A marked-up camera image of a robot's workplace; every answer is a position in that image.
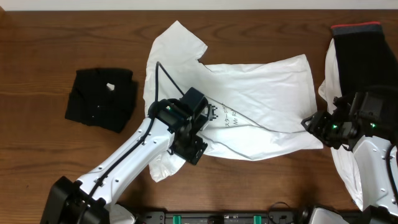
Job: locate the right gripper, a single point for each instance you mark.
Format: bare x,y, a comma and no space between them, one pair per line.
316,125

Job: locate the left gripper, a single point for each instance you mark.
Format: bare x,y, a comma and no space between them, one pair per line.
204,114

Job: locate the white robot-print t-shirt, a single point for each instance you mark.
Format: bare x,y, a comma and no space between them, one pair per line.
258,107

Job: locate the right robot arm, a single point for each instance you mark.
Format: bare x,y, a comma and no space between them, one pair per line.
364,124

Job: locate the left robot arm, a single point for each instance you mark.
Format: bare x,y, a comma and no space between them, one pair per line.
172,128

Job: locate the white garment under pile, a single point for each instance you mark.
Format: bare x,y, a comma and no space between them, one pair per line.
345,163

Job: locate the black garment with red trim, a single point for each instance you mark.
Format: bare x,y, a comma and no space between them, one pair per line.
366,63

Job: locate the folded black shirt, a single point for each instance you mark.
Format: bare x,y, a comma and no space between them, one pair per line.
103,97

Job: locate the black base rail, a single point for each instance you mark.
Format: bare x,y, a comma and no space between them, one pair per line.
278,213

